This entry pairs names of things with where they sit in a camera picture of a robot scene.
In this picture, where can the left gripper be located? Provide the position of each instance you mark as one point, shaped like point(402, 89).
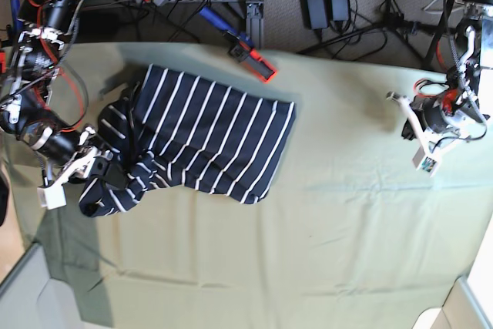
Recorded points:
point(438, 116)

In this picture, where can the grey plastic bin right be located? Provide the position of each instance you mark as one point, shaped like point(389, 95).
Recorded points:
point(460, 310)

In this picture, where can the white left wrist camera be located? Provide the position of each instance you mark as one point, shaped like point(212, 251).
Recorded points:
point(432, 146)

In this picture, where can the grey plastic bin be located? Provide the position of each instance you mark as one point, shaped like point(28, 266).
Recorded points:
point(31, 298)
point(460, 310)

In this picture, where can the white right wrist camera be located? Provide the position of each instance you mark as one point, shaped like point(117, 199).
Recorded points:
point(63, 178)

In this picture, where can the blue red black clamp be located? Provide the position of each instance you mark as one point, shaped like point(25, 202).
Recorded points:
point(242, 49)

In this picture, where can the grey plastic bin left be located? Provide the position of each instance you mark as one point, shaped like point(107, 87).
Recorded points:
point(31, 298)

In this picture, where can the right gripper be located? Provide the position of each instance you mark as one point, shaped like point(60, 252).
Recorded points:
point(57, 146)

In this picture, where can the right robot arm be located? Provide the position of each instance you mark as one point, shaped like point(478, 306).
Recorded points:
point(36, 60)

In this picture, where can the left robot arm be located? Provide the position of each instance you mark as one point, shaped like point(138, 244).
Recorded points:
point(468, 36)

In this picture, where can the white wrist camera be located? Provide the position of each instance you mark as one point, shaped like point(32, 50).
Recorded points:
point(432, 146)
point(63, 178)

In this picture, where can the navy white striped T-shirt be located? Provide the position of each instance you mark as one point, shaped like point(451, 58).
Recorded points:
point(178, 129)

